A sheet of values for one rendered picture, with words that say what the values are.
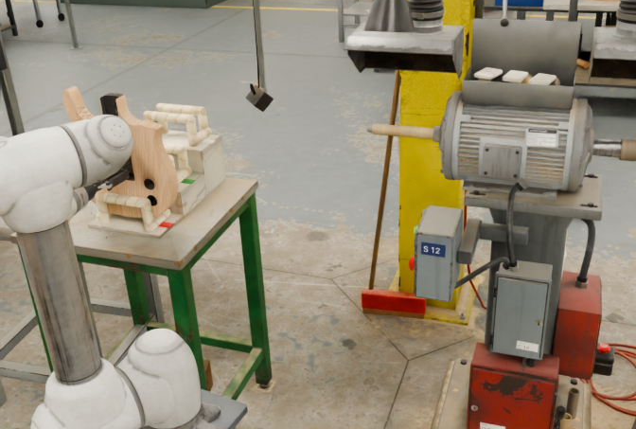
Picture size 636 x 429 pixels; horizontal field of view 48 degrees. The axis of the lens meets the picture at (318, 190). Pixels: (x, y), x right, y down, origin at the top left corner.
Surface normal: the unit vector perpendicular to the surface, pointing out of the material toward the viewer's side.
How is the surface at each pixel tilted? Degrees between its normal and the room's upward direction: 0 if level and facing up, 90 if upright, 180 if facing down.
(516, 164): 90
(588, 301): 0
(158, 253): 0
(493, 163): 90
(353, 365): 0
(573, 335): 90
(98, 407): 85
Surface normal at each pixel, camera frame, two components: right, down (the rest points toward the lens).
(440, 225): -0.04, -0.90
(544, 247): -0.33, 0.43
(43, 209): 0.63, 0.37
